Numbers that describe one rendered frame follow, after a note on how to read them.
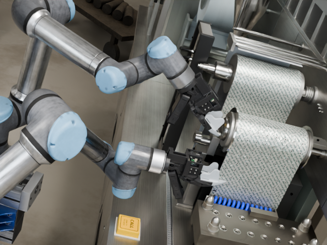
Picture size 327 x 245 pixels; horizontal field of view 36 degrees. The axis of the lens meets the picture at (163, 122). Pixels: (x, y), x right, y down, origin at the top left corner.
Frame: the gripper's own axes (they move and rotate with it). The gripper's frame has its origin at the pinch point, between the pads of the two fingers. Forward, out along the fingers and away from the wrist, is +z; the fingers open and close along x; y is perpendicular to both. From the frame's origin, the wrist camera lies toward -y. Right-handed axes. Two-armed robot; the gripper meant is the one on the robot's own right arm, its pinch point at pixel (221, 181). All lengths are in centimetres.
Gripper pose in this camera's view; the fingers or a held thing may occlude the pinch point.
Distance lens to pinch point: 163.4
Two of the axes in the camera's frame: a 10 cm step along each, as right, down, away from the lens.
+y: 2.7, -8.3, -4.8
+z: 9.6, 2.4, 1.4
